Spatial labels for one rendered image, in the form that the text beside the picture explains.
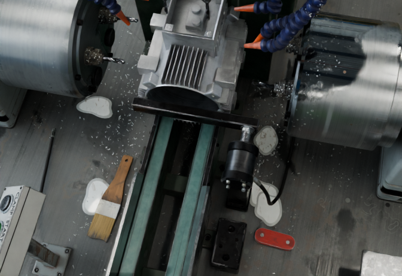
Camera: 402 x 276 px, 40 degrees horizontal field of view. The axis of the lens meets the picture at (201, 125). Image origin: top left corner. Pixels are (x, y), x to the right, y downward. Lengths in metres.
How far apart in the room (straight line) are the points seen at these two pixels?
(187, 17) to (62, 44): 0.24
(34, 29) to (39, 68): 0.08
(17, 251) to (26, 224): 0.05
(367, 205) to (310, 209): 0.12
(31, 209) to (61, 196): 0.29
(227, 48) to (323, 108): 0.24
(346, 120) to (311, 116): 0.06
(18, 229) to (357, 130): 0.63
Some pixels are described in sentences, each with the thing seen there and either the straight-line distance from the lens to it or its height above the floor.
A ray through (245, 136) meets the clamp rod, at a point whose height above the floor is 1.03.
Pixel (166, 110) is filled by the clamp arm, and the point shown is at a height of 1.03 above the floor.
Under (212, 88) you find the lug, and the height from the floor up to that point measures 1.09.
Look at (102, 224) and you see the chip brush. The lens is 1.28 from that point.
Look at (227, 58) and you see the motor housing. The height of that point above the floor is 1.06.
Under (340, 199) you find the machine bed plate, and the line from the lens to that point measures 1.29.
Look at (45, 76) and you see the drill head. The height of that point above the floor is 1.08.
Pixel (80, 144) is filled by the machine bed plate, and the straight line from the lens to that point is 1.36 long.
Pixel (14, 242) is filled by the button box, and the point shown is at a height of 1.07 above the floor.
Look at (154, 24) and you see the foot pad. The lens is 1.15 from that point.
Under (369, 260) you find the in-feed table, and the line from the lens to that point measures 1.15.
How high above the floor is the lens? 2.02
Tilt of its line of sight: 66 degrees down
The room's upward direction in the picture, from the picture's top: 7 degrees counter-clockwise
